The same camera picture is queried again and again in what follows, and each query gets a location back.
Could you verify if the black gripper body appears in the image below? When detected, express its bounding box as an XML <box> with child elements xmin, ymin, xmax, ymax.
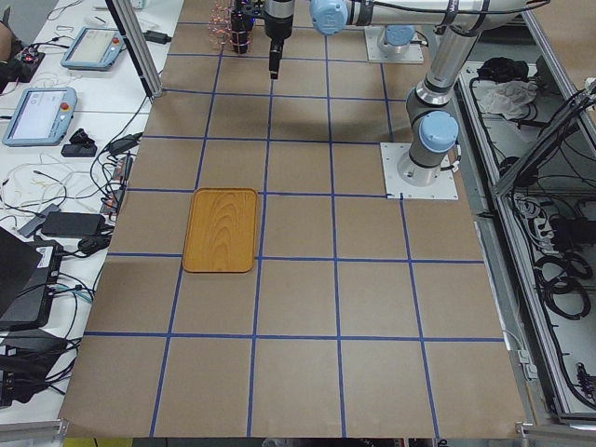
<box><xmin>263</xmin><ymin>0</ymin><xmax>294</xmax><ymax>40</ymax></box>

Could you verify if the dark glass wine bottle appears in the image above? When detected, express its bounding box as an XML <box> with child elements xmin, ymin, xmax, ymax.
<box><xmin>230</xmin><ymin>0</ymin><xmax>253</xmax><ymax>55</ymax></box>

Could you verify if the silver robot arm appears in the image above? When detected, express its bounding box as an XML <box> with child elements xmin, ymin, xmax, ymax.
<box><xmin>398</xmin><ymin>26</ymin><xmax>480</xmax><ymax>187</ymax></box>
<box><xmin>244</xmin><ymin>1</ymin><xmax>548</xmax><ymax>79</ymax></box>

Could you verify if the wooden tray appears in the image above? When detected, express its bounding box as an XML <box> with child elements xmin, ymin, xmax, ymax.
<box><xmin>183</xmin><ymin>188</ymin><xmax>258</xmax><ymax>274</ymax></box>

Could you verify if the upper teach pendant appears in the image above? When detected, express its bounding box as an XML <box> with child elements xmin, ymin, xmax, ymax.
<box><xmin>61</xmin><ymin>27</ymin><xmax>125</xmax><ymax>71</ymax></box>

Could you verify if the teach pendant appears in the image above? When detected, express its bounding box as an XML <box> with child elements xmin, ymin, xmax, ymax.
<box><xmin>61</xmin><ymin>27</ymin><xmax>125</xmax><ymax>71</ymax></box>
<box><xmin>2</xmin><ymin>87</ymin><xmax>77</xmax><ymax>147</ymax></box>

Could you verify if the white crumpled cloth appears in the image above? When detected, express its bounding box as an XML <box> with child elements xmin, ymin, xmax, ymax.
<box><xmin>479</xmin><ymin>80</ymin><xmax>538</xmax><ymax>119</ymax></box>

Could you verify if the lower teach pendant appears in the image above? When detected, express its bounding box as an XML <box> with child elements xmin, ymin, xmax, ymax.
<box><xmin>2</xmin><ymin>87</ymin><xmax>77</xmax><ymax>147</ymax></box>

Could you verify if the black power adapter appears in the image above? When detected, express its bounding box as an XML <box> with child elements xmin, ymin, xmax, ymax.
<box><xmin>41</xmin><ymin>211</ymin><xmax>105</xmax><ymax>237</ymax></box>

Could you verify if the black laptop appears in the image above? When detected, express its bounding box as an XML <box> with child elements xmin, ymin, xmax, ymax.
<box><xmin>1</xmin><ymin>229</ymin><xmax>62</xmax><ymax>332</ymax></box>

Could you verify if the copper wire bottle basket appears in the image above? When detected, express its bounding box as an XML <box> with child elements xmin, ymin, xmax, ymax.
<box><xmin>208</xmin><ymin>0</ymin><xmax>251</xmax><ymax>51</ymax></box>

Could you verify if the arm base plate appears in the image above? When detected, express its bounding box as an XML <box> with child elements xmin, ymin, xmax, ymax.
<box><xmin>380</xmin><ymin>142</ymin><xmax>459</xmax><ymax>200</ymax></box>
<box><xmin>364</xmin><ymin>24</ymin><xmax>424</xmax><ymax>64</ymax></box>

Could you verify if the aluminium frame post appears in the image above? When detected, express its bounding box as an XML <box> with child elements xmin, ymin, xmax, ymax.
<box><xmin>105</xmin><ymin>0</ymin><xmax>163</xmax><ymax>102</ymax></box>

